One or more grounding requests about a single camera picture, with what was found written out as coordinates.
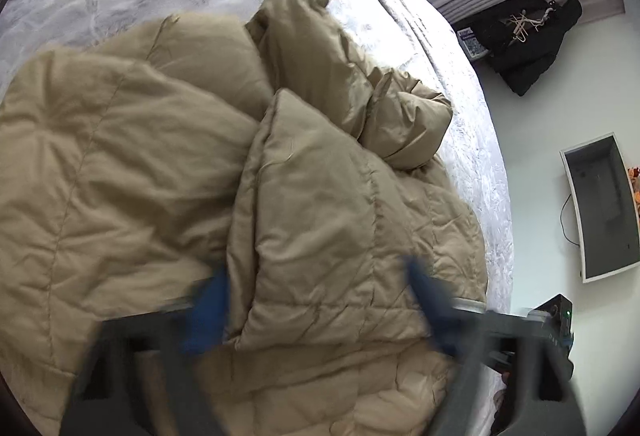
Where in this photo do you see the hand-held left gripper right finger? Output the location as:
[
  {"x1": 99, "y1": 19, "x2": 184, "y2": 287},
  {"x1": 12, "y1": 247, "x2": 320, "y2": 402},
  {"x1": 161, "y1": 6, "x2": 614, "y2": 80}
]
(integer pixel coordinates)
[{"x1": 406, "y1": 258, "x2": 587, "y2": 436}]

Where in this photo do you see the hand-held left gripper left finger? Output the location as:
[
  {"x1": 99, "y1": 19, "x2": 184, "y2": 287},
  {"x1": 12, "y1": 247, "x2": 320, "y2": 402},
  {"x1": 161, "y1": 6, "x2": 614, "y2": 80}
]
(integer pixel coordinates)
[{"x1": 60, "y1": 266, "x2": 232, "y2": 436}]

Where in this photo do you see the tan puffer jacket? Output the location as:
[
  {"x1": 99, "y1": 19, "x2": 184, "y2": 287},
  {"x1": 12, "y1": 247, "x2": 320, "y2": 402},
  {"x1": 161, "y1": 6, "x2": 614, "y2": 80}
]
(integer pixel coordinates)
[{"x1": 0, "y1": 0, "x2": 490, "y2": 436}]

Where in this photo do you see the black clothes pile with hangers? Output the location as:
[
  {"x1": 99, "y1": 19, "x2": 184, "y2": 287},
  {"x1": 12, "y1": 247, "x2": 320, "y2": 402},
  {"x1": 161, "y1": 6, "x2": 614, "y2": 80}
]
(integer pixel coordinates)
[{"x1": 452, "y1": 0, "x2": 583, "y2": 97}]

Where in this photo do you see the white framed mirror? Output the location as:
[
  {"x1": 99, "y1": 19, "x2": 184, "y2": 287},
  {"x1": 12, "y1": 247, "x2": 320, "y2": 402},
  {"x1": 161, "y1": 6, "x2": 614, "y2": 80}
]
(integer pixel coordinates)
[{"x1": 559, "y1": 132, "x2": 640, "y2": 285}]

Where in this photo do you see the black cable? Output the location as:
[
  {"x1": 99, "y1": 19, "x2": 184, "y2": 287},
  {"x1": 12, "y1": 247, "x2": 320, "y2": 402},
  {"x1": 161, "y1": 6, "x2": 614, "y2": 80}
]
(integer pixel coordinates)
[{"x1": 560, "y1": 193, "x2": 581, "y2": 247}]

